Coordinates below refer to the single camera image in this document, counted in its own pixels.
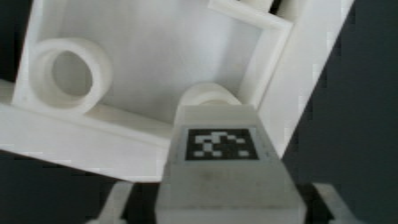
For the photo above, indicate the white chair seat part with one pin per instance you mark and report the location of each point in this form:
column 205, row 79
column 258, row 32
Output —
column 118, row 52

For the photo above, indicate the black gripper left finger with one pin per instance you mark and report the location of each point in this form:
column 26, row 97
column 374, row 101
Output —
column 129, row 206

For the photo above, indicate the white chair leg with tag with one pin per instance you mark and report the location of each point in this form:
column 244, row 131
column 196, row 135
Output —
column 226, row 185

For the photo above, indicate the white U-shaped frame fence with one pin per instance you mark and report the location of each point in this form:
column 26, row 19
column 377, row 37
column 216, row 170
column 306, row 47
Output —
column 107, row 142

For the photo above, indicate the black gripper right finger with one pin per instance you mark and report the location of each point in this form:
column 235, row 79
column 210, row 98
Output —
column 328, row 208

